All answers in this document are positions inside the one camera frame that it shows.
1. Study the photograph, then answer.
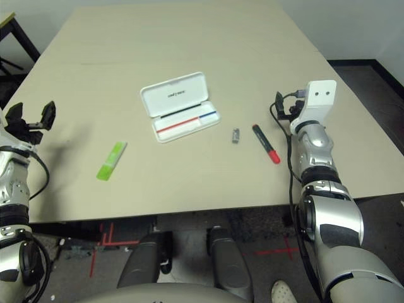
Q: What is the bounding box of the green highlighter pen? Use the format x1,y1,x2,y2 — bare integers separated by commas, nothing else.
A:
95,141,128,182

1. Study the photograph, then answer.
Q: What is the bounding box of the grey robot right leg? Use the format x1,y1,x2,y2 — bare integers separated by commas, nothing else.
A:
206,225,255,300

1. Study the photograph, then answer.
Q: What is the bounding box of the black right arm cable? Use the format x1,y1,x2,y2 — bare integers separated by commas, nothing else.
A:
270,89,326,303

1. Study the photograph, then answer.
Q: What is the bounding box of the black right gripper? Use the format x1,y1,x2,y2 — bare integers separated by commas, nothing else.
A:
275,91,306,122

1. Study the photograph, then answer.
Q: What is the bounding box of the white perforated shoe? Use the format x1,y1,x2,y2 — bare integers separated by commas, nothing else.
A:
271,279,299,303

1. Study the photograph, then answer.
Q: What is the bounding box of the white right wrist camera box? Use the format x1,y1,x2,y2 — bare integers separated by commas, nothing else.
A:
289,80,337,135

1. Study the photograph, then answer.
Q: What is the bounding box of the grey robot left leg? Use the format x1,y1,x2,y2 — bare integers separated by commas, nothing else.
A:
117,232,174,290

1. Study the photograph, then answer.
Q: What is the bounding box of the white plastic pencil case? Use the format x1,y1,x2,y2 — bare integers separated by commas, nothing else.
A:
140,71,222,145

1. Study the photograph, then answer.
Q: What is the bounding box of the side table with black frame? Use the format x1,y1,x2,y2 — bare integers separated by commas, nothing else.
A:
0,11,42,64

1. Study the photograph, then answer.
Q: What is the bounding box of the silver robot torso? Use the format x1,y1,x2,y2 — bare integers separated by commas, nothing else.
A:
75,282,250,303

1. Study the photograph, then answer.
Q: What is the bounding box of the grey robot leg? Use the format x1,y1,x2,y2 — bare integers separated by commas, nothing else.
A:
117,232,174,290
206,225,255,300

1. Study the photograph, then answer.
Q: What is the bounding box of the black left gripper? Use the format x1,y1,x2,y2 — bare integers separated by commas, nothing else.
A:
4,100,57,146

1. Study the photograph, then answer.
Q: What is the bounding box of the short black left gripper cable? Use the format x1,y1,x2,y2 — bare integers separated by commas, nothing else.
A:
27,147,51,200

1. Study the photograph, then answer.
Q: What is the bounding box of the black marker with red cap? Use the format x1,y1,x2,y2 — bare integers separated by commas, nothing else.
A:
251,124,282,165

